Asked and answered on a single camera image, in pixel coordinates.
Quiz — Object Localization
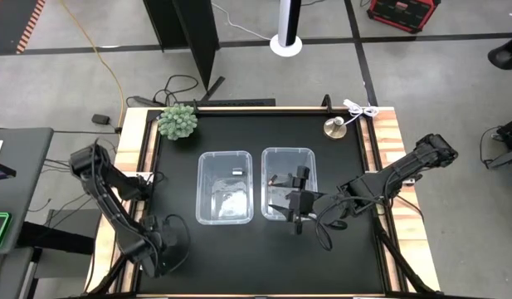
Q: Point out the black floor cables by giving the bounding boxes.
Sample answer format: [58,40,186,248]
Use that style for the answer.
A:
[125,74,200,108]

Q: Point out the clear plastic container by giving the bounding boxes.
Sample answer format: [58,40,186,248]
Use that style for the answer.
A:
[260,146,319,222]
[194,149,255,227]

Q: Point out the black frame corner bracket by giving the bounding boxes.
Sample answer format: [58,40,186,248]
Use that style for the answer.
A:
[319,94,334,115]

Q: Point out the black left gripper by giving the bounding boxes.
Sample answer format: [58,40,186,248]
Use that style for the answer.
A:
[138,216,177,278]

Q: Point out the black mat with striped edge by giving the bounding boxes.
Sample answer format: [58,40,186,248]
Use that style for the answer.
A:
[0,0,47,56]

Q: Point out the red and black tool case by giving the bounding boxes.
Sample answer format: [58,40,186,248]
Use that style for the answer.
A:
[366,0,441,35]

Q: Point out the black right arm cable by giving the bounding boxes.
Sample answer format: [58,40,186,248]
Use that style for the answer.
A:
[314,195,385,252]

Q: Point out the white coiled cable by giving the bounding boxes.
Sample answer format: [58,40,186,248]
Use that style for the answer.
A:
[342,98,381,126]

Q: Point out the dark tablet device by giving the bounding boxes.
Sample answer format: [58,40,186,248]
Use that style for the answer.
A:
[0,159,17,183]

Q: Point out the black equipment stand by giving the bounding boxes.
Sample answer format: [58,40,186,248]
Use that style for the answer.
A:
[479,115,512,172]

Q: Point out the black round stool base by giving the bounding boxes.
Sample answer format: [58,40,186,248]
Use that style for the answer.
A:
[487,33,512,71]

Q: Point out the white floor cable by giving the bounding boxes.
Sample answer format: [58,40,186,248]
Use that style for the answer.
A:
[211,2,274,42]

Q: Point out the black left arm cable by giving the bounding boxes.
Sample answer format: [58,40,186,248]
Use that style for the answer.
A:
[163,213,192,273]

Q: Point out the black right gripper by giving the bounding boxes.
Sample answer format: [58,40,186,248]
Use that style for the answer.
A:
[267,165,324,236]

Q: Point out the yellow floor cable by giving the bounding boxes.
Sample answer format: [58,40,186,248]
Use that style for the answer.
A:
[57,0,126,130]

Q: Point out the white pole with round base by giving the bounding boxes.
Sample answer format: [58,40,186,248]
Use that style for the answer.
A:
[269,0,304,58]

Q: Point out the green artificial succulent plant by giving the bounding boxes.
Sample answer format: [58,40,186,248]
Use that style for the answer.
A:
[157,103,199,141]

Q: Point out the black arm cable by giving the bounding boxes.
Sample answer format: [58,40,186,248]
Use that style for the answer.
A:
[163,213,192,273]
[314,195,385,252]

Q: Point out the black partition panel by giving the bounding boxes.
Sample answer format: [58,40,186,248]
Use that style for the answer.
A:
[142,0,226,103]

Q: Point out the grey side desk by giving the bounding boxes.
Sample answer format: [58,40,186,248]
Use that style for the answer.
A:
[0,126,56,299]

